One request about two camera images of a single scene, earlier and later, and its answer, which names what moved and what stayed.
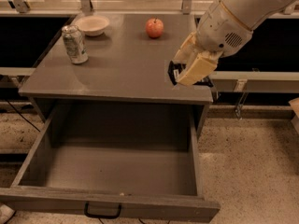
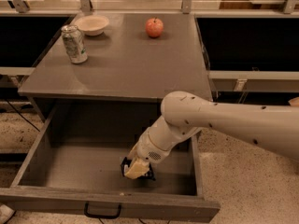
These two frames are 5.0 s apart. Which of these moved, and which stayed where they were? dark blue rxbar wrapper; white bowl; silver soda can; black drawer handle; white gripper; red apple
Moved: dark blue rxbar wrapper; white gripper
Stayed: black drawer handle; white bowl; red apple; silver soda can
